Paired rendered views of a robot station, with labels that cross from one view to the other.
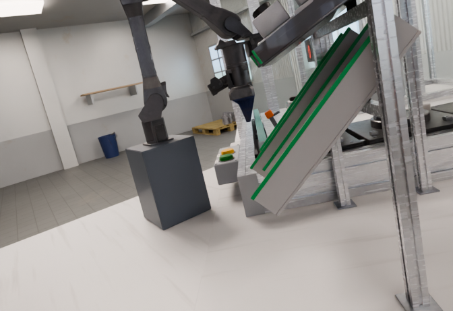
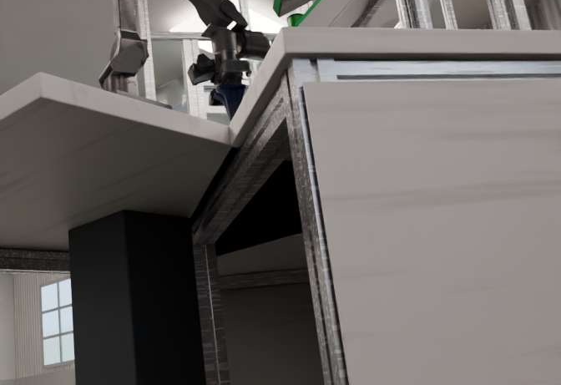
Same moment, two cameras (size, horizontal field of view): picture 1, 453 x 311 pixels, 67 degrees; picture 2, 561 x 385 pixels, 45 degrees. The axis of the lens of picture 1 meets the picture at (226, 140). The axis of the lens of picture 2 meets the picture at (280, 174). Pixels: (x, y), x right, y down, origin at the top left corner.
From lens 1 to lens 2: 0.86 m
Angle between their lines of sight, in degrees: 35
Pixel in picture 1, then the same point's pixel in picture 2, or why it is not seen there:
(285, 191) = (326, 20)
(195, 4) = not seen: outside the picture
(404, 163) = not seen: outside the picture
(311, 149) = not seen: outside the picture
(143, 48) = (127, 1)
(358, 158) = not seen: hidden behind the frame
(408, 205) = (424, 20)
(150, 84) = (129, 36)
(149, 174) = not seen: hidden behind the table
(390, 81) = not seen: outside the picture
